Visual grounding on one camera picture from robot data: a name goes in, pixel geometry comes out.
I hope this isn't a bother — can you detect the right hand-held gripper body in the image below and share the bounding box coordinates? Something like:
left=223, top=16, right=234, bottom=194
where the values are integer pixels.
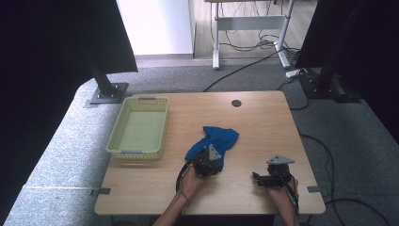
left=264, top=154, right=296, bottom=189

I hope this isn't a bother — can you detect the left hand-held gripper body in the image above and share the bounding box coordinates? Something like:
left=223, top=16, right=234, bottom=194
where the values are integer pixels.
left=190, top=143, right=222, bottom=178

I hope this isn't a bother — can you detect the blue t-shirt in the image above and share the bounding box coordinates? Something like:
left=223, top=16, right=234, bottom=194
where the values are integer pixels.
left=184, top=125, right=240, bottom=172

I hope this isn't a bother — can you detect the pale green plastic basket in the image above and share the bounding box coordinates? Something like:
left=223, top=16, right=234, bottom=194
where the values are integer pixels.
left=105, top=96, right=170, bottom=161

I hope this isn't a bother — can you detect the person's right hand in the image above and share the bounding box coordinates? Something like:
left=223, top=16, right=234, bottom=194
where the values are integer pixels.
left=266, top=177, right=299, bottom=210

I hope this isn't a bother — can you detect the person's left hand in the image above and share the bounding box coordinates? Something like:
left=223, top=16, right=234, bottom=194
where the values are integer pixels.
left=178, top=165, right=209, bottom=202

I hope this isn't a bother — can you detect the white power strip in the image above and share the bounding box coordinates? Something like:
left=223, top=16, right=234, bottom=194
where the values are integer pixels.
left=285, top=68, right=309, bottom=79

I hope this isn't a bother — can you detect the black metal stand grey base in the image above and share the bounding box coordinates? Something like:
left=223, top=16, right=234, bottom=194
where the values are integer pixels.
left=84, top=53, right=130, bottom=105

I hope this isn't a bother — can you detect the white panel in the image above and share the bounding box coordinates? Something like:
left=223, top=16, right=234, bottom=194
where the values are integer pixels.
left=116, top=0, right=194, bottom=57

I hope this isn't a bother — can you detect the black curtain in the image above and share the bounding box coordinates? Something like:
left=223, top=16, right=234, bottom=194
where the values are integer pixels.
left=295, top=0, right=399, bottom=144
left=0, top=0, right=139, bottom=220

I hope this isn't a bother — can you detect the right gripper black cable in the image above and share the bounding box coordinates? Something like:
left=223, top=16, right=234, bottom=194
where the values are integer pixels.
left=277, top=172, right=300, bottom=218

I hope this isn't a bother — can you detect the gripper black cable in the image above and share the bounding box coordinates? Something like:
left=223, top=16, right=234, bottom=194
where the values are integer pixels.
left=277, top=172, right=300, bottom=218
left=174, top=153, right=201, bottom=193

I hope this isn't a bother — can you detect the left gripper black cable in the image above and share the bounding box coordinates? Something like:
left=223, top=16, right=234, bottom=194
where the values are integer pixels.
left=174, top=153, right=201, bottom=193

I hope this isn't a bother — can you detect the long black floor cable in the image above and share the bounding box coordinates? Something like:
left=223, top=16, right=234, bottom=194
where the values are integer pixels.
left=202, top=46, right=299, bottom=93

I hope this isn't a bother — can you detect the tangle of cables under desk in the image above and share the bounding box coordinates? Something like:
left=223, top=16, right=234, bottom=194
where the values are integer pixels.
left=219, top=0, right=300, bottom=60

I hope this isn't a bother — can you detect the white desk frame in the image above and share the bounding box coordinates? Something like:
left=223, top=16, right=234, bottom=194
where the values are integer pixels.
left=205, top=0, right=295, bottom=70

